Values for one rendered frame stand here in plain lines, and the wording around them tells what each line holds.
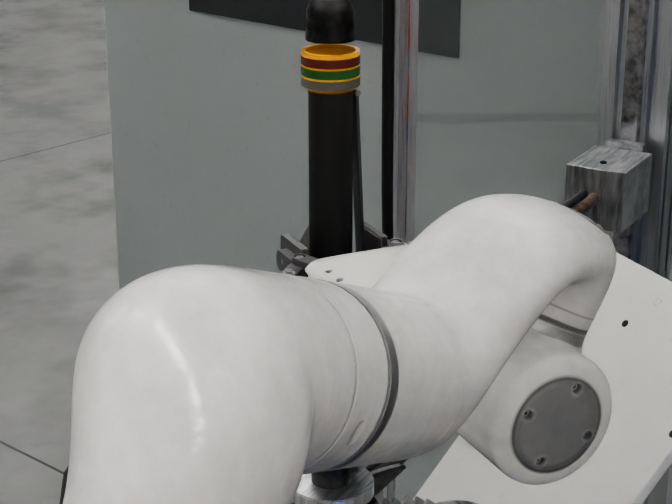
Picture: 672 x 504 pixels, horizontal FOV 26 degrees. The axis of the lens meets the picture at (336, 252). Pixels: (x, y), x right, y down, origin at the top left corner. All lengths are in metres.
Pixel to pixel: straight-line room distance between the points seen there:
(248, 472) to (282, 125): 3.21
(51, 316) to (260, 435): 4.48
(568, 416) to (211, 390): 0.37
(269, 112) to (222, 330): 3.21
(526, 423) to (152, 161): 3.33
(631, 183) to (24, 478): 2.61
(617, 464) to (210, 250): 2.72
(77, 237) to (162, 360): 5.23
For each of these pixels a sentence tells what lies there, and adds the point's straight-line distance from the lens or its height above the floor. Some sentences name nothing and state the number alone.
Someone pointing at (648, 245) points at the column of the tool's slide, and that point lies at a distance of 1.77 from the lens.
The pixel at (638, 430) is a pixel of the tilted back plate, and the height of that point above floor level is 1.26.
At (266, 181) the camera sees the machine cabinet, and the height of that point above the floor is 0.76.
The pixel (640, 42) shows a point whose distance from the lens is 1.70.
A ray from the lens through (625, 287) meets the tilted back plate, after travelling 1.52.
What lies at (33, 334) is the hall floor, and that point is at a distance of 4.88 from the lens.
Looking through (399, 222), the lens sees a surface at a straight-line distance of 2.63.
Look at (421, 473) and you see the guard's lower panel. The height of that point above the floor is 0.58.
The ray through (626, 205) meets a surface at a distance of 1.65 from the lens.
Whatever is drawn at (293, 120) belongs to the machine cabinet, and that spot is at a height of 0.94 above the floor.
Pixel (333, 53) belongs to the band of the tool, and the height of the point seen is 1.66.
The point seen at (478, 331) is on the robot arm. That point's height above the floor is 1.59.
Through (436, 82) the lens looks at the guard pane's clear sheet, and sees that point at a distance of 2.46.
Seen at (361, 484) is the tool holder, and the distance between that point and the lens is 1.19.
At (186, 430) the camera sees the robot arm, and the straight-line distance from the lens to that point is 0.52.
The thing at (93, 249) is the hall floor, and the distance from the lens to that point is 5.61.
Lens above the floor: 1.89
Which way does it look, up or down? 20 degrees down
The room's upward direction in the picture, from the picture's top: straight up
